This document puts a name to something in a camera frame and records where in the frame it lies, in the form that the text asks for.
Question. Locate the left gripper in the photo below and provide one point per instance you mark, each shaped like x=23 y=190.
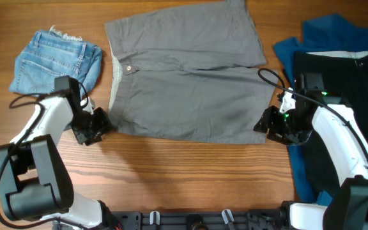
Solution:
x=104 y=124

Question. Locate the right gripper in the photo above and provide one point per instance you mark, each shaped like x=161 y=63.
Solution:
x=268 y=119

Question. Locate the grey cotton shorts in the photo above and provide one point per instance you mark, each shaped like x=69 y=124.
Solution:
x=188 y=73

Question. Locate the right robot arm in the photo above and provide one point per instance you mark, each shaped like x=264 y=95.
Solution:
x=314 y=110

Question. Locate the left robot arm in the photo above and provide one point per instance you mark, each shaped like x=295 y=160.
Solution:
x=35 y=186

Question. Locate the black shorts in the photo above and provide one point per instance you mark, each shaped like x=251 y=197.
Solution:
x=344 y=73

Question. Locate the folded blue denim jeans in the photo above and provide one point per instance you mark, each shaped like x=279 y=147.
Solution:
x=52 y=54

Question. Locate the blue garment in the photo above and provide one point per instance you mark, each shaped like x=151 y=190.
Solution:
x=330 y=33

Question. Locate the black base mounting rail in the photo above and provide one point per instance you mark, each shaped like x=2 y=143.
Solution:
x=220 y=220

